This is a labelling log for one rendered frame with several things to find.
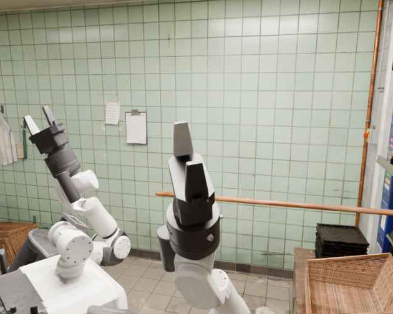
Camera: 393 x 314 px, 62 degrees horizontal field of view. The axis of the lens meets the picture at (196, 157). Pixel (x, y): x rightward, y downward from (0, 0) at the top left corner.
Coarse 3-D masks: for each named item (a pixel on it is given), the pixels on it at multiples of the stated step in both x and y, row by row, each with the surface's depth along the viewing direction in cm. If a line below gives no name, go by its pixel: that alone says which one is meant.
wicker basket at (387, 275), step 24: (312, 264) 209; (336, 264) 205; (360, 264) 200; (384, 264) 196; (312, 288) 203; (336, 288) 203; (360, 288) 203; (384, 288) 186; (312, 312) 162; (336, 312) 182; (360, 312) 183; (384, 312) 149
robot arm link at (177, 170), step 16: (176, 160) 52; (192, 160) 52; (176, 176) 49; (208, 176) 48; (176, 192) 46; (208, 192) 46; (176, 208) 51; (192, 208) 45; (208, 208) 46; (176, 224) 52; (192, 224) 51; (208, 224) 51; (176, 240) 53; (192, 240) 51; (208, 240) 53
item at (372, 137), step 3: (369, 129) 243; (369, 132) 240; (372, 132) 239; (375, 132) 238; (378, 132) 238; (369, 135) 240; (372, 135) 239; (375, 135) 239; (378, 135) 238; (366, 138) 247; (369, 138) 240; (372, 138) 239; (375, 138) 239; (378, 138) 238; (369, 141) 240; (372, 141) 240; (375, 141) 239
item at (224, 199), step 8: (160, 192) 197; (168, 192) 196; (216, 200) 188; (224, 200) 187; (232, 200) 185; (240, 200) 184; (248, 200) 183; (256, 200) 182; (264, 200) 181; (272, 200) 181; (304, 208) 176; (312, 208) 175; (320, 208) 173; (328, 208) 172; (336, 208) 171; (344, 208) 170; (352, 208) 169; (360, 208) 169; (368, 208) 168
